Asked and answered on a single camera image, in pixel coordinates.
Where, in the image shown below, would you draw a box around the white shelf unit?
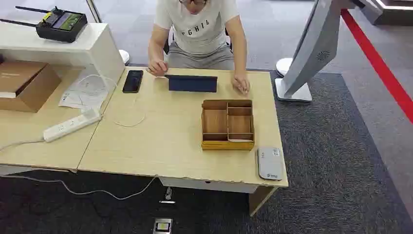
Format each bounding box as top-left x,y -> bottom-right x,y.
0,21 -> 126,85

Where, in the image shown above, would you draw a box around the person's right hand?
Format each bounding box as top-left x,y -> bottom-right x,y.
146,59 -> 169,78

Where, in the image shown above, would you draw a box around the black remote controller with antennas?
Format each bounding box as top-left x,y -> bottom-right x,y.
0,5 -> 88,43

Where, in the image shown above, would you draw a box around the person's left hand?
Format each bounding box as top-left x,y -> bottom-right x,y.
231,72 -> 251,96

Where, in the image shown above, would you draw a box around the wooden compartment box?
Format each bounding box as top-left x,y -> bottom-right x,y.
201,99 -> 256,152

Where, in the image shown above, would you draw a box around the black smartphone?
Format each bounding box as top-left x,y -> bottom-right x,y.
122,69 -> 144,94

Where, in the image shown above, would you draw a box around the grey flat card reader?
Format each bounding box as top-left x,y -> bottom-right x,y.
257,147 -> 284,181

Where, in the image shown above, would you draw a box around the small metal floor plug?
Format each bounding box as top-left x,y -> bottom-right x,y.
158,186 -> 177,205

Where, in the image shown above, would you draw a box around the brown cardboard box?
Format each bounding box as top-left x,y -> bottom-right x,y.
0,60 -> 62,114

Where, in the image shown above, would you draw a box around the white printed paper sheets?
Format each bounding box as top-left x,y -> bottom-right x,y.
58,68 -> 113,113

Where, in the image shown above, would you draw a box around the thin white charging cable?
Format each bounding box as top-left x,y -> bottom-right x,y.
76,74 -> 147,128

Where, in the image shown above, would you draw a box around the pale wooden side desk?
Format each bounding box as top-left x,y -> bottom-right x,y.
0,64 -> 117,176

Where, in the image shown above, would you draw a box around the white round base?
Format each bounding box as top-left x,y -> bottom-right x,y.
276,57 -> 294,78
118,49 -> 131,64

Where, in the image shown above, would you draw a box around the person's hand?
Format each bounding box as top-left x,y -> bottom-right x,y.
231,72 -> 251,96
146,59 -> 169,78

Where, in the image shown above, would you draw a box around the dark raised platform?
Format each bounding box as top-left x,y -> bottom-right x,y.
353,0 -> 413,26

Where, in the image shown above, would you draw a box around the person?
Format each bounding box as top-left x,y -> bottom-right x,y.
147,0 -> 252,96

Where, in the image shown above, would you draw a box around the white power strip cord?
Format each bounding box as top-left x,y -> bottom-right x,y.
0,138 -> 46,153

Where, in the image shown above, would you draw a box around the metal pole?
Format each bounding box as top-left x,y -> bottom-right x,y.
85,0 -> 103,24

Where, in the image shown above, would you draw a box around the white power strip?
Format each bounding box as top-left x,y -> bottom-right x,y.
42,108 -> 102,143

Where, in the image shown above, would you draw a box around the silver kiosk stand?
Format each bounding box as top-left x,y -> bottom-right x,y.
275,0 -> 357,103

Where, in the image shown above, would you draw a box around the metal floor socket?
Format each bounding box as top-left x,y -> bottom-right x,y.
152,218 -> 173,234

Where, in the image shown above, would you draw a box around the white cable on floor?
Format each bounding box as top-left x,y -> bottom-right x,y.
0,174 -> 158,201

